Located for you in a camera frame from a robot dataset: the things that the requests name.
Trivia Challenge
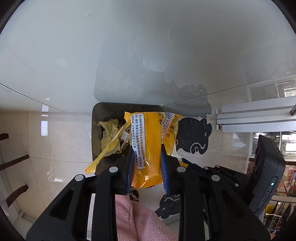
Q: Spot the orange snack package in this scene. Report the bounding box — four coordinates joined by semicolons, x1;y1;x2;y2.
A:
85;112;182;188

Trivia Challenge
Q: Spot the pink fleece trouser leg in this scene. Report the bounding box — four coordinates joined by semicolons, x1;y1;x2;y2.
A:
115;195;178;240

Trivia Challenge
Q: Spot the yellow paper bag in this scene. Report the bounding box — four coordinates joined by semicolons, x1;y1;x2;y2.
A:
98;118;130;156

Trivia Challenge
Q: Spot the dark grey trash bin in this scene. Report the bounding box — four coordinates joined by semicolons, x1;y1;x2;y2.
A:
91;102;164;175

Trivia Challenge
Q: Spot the white sliding door rail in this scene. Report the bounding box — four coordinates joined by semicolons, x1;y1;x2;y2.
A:
216;96;295;133

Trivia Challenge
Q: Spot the slipper with red bow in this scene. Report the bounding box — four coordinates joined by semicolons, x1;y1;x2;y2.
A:
129;189;140;202

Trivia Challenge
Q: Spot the black cat floor mat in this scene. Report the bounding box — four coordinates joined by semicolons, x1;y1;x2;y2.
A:
172;117;212;164

